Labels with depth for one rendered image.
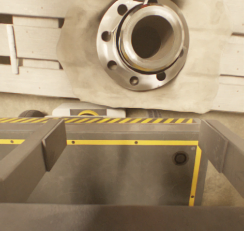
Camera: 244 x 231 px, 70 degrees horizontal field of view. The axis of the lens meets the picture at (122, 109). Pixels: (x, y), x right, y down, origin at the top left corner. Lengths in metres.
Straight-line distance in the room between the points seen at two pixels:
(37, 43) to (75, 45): 0.14
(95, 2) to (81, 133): 0.36
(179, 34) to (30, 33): 0.46
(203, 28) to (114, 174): 0.48
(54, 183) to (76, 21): 0.47
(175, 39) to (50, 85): 0.44
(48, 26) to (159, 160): 0.52
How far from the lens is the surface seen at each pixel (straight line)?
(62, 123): 0.16
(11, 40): 0.66
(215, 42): 0.60
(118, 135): 0.44
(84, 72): 0.58
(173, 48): 0.34
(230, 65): 0.66
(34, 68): 0.65
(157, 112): 0.66
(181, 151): 0.48
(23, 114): 0.74
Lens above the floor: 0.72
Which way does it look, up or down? 73 degrees down
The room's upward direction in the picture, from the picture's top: 175 degrees counter-clockwise
